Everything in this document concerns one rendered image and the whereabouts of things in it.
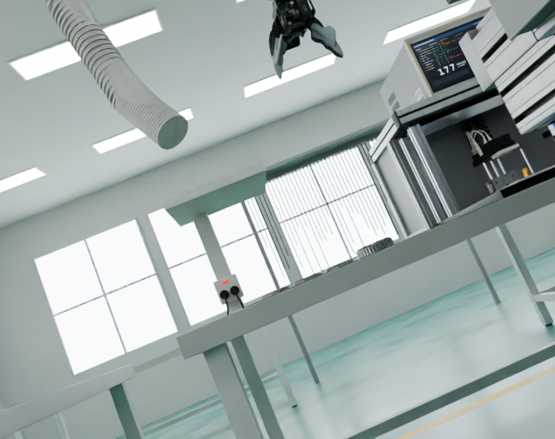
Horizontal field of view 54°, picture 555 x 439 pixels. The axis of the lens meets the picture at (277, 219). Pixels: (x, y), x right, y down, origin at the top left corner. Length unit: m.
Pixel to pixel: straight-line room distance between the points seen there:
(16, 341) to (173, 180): 3.10
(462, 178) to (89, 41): 1.70
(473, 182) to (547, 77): 1.05
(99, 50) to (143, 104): 0.36
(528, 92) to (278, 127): 7.53
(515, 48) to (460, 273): 7.55
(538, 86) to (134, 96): 1.88
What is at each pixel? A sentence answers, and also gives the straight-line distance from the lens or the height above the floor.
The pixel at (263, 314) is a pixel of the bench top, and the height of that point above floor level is 0.72.
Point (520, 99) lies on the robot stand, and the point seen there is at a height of 0.85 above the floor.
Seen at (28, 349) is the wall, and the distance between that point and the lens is 8.47.
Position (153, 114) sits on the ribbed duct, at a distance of 2.36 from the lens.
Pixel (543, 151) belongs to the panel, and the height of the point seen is 0.85.
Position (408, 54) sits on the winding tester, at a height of 1.28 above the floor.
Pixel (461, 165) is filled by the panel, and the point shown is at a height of 0.91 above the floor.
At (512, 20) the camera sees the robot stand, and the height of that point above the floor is 0.89.
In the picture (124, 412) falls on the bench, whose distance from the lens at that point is 2.16.
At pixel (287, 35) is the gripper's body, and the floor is 1.24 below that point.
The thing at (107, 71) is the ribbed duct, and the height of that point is 1.94.
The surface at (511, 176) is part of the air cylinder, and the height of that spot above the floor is 0.81.
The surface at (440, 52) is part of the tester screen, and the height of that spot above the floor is 1.24.
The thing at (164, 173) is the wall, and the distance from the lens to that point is 8.21.
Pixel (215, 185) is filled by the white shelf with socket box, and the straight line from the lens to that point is 1.88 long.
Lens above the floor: 0.72
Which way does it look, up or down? 9 degrees up
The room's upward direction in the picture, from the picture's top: 23 degrees counter-clockwise
